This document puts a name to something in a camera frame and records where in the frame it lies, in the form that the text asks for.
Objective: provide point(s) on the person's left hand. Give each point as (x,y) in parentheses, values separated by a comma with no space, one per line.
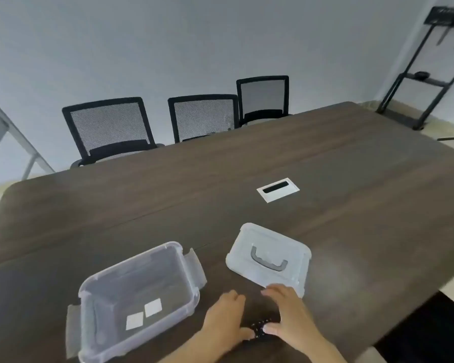
(223,323)

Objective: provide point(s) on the person's right hand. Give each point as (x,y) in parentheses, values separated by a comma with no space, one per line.
(295,321)

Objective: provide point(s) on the person's left thumb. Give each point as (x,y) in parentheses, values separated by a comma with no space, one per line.
(248,333)

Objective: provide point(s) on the person's right thumb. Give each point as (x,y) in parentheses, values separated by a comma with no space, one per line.
(271,328)

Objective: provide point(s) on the small black keypad device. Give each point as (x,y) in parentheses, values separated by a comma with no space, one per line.
(260,326)

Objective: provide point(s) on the person's right forearm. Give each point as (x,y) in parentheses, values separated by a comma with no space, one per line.
(321,351)

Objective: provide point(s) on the white square sticker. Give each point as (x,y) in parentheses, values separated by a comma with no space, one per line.
(153,308)
(134,321)

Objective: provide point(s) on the clear plastic storage box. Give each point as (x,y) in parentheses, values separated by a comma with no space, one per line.
(136,283)

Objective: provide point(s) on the black chair seat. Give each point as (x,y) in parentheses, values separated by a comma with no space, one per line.
(427,332)

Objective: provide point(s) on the black mesh office chair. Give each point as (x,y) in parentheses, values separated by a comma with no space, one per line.
(115,148)
(263,114)
(172,117)

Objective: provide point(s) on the black metal display stand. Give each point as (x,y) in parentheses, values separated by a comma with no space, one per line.
(431,81)

